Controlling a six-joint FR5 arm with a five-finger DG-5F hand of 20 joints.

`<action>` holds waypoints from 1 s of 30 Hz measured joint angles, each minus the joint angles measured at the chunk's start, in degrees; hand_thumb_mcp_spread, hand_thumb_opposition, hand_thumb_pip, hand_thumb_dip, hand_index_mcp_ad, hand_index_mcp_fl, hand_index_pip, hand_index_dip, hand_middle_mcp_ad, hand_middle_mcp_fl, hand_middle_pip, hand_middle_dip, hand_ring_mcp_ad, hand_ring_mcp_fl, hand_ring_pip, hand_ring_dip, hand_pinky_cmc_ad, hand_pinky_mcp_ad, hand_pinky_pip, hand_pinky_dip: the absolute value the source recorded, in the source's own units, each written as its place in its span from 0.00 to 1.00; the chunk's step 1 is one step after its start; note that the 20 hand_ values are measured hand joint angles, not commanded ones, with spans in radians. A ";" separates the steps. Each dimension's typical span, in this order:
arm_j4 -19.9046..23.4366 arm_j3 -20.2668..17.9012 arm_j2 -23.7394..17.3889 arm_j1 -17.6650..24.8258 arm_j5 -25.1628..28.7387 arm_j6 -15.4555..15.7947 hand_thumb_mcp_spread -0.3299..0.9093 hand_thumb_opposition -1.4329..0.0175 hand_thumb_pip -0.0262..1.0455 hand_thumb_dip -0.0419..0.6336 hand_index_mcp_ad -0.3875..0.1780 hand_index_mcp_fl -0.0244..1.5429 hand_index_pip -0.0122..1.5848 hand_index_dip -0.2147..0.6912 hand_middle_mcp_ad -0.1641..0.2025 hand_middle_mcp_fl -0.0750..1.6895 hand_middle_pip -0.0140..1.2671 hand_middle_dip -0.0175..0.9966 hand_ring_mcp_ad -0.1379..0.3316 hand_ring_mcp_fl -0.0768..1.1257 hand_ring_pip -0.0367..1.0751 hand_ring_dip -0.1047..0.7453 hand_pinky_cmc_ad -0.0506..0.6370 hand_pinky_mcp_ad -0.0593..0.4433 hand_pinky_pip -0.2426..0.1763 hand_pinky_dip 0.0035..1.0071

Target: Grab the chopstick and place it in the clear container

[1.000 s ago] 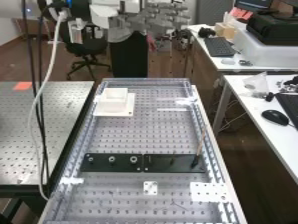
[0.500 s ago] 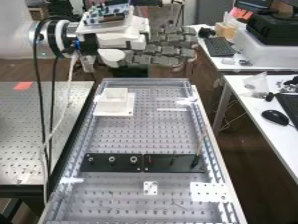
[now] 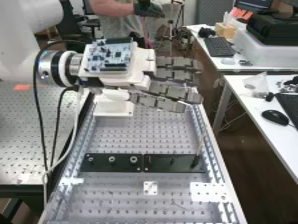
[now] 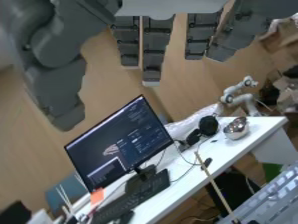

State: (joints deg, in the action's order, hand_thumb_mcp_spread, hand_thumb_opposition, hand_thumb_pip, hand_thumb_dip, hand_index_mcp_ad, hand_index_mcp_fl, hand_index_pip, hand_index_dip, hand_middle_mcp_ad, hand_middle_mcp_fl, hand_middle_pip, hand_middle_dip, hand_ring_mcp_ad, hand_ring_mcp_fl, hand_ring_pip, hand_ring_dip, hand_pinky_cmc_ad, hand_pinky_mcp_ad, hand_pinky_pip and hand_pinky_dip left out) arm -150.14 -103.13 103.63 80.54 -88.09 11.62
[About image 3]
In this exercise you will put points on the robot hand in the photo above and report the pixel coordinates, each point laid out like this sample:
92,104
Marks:
133,71

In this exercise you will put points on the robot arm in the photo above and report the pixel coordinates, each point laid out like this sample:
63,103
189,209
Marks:
22,30

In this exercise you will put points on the small white box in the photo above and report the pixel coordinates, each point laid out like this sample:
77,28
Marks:
113,108

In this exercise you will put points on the person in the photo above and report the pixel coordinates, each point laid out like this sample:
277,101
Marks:
117,18

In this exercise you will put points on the white desk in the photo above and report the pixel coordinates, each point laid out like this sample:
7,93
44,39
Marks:
208,61
266,140

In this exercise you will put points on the black keyboard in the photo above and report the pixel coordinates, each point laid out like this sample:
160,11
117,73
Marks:
290,108
218,46

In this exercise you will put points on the black office chair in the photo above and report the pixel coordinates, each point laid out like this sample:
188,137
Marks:
73,18

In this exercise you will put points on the cardboard box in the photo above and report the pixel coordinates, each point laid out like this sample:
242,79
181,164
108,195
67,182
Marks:
225,30

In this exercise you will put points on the clear plastic bag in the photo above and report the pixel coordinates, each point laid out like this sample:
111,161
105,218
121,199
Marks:
257,83

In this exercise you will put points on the black plate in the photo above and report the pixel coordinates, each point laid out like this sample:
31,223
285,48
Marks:
173,164

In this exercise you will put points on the translucent plastic bin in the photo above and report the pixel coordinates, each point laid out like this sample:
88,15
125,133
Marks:
266,53

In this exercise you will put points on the clear box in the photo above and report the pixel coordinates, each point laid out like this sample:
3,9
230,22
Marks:
213,156

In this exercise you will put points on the black printer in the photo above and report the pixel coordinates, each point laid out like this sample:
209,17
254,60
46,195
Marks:
274,28

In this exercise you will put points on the black mouse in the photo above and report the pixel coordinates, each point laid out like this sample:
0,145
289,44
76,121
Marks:
274,117

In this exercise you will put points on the small white square block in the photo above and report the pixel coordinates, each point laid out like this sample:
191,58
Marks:
151,188

